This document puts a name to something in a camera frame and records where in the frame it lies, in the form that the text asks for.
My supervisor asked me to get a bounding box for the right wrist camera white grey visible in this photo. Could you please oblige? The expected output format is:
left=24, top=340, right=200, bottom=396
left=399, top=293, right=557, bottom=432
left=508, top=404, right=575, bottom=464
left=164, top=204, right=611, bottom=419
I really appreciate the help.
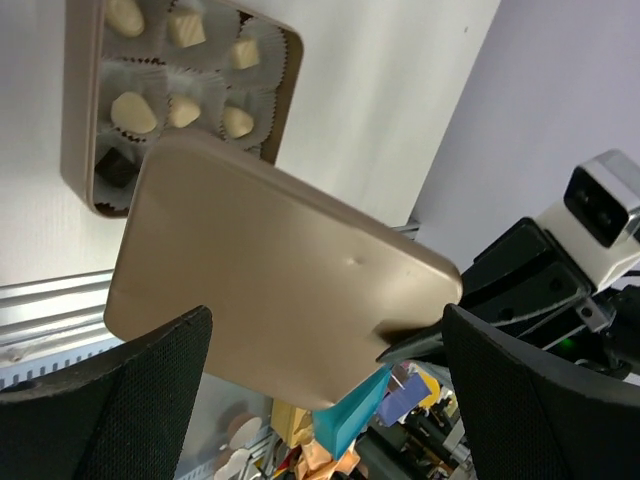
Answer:
left=535, top=149, right=639, bottom=293

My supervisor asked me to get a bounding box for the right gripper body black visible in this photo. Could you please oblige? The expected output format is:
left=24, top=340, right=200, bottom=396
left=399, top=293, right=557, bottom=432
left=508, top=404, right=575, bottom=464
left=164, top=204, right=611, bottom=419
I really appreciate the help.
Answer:
left=460, top=218, right=639, bottom=379

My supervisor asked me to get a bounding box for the white slotted cable duct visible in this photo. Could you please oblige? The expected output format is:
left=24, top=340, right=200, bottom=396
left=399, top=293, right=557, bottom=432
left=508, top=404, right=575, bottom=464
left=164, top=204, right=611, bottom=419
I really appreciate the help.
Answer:
left=1, top=343, right=114, bottom=389

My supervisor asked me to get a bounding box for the aluminium mounting rail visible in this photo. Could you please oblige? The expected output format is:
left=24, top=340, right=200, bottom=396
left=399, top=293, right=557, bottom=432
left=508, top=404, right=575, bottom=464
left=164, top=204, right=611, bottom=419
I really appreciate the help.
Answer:
left=1, top=270, right=119, bottom=367

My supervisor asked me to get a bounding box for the white paper cup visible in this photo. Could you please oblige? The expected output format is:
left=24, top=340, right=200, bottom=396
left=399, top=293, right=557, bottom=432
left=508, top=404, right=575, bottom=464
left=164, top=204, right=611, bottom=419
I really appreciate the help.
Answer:
left=103, top=0, right=172, bottom=58
left=93, top=133, right=149, bottom=212
left=220, top=18, right=287, bottom=90
left=97, top=59, right=169, bottom=143
left=166, top=67, right=227, bottom=137
left=214, top=88, right=276, bottom=150
left=160, top=1, right=240, bottom=71

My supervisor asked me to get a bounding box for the teal plastic object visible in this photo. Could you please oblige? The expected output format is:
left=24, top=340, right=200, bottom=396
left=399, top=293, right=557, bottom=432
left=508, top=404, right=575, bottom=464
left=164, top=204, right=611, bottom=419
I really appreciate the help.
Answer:
left=312, top=366, right=391, bottom=459

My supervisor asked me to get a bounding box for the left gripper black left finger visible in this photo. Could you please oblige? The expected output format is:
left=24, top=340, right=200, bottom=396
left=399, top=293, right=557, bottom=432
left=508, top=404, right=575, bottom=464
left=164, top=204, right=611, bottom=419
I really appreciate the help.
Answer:
left=1, top=306, right=212, bottom=479

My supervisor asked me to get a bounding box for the dark square chocolate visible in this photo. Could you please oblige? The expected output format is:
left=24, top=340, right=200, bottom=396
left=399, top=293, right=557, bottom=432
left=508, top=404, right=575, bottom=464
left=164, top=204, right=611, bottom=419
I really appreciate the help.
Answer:
left=94, top=148, right=139, bottom=189

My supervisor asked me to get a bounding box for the white square chocolate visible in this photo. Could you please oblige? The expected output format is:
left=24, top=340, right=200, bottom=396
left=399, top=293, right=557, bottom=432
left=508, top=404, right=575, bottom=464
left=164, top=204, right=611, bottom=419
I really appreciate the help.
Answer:
left=230, top=37, right=260, bottom=70
left=168, top=9, right=206, bottom=48

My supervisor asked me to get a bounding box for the gold chocolate tin box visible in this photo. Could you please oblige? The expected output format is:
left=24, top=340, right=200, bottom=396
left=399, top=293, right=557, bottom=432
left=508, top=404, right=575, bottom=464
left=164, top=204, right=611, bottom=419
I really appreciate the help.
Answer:
left=61, top=1, right=303, bottom=219

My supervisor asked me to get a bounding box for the white heart chocolate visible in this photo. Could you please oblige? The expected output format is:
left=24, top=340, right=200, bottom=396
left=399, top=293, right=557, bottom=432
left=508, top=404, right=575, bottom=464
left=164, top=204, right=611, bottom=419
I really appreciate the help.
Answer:
left=110, top=91, right=157, bottom=135

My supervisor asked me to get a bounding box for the white oval swirl chocolate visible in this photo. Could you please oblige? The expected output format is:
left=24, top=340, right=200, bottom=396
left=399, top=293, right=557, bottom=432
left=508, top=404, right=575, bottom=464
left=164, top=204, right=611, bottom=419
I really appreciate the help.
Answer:
left=105, top=0, right=145, bottom=38

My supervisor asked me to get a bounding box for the gold tin lid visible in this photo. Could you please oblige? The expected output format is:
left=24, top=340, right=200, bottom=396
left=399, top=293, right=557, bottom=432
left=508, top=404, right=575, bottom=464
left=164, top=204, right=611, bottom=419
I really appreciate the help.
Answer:
left=104, top=130, right=463, bottom=410

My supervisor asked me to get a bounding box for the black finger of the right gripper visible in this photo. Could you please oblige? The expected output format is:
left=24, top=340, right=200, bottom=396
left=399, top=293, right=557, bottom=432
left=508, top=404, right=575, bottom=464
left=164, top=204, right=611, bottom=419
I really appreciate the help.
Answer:
left=376, top=322, right=445, bottom=364

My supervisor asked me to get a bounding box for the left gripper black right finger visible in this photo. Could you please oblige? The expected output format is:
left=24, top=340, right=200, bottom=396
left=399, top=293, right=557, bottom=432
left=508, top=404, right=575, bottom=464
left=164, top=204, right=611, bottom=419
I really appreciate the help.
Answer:
left=442, top=304, right=639, bottom=479

